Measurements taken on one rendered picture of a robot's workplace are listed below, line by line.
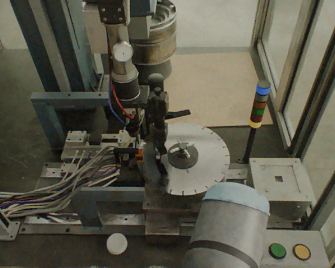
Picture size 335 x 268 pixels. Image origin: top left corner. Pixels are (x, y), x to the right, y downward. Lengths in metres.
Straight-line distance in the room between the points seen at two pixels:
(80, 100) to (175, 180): 0.49
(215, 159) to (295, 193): 0.28
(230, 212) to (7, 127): 1.38
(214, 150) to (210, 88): 0.63
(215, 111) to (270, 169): 0.50
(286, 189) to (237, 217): 0.68
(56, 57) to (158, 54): 0.48
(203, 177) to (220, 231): 0.60
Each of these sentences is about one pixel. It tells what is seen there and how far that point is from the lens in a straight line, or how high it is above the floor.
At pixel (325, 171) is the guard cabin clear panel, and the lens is 1.20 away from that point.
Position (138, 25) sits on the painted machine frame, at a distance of 1.22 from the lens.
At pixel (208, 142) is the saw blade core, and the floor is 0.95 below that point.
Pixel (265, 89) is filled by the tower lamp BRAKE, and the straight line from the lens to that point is 1.16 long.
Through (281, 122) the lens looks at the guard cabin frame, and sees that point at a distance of 1.58.
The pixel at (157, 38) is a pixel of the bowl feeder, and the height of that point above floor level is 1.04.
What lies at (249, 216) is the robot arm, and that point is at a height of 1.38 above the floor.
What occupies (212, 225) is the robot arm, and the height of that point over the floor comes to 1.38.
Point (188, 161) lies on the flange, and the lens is 1.15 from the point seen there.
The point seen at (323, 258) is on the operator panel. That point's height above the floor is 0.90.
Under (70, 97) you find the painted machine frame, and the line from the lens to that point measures 1.33.
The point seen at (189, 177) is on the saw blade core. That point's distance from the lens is 1.12.
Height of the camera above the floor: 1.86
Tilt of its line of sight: 47 degrees down
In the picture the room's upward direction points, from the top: 3 degrees counter-clockwise
